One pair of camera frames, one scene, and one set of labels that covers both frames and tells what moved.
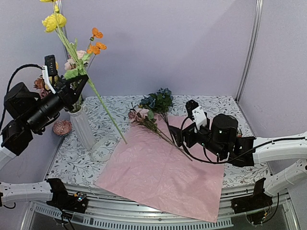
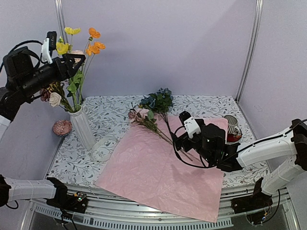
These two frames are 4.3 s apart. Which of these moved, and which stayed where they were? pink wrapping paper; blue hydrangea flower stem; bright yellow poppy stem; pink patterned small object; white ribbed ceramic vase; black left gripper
Moved: black left gripper; bright yellow poppy stem
Stayed: white ribbed ceramic vase; pink patterned small object; blue hydrangea flower stem; pink wrapping paper
